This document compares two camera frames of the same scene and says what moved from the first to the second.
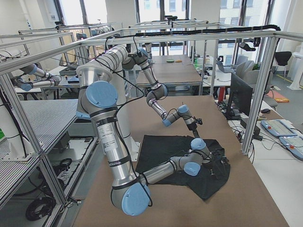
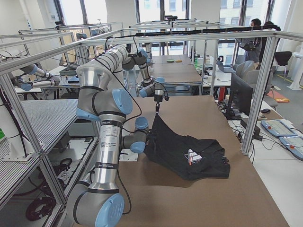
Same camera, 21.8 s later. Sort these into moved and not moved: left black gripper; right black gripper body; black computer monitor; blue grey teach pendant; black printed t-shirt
Moved: right black gripper body; black printed t-shirt; left black gripper
Not moved: black computer monitor; blue grey teach pendant
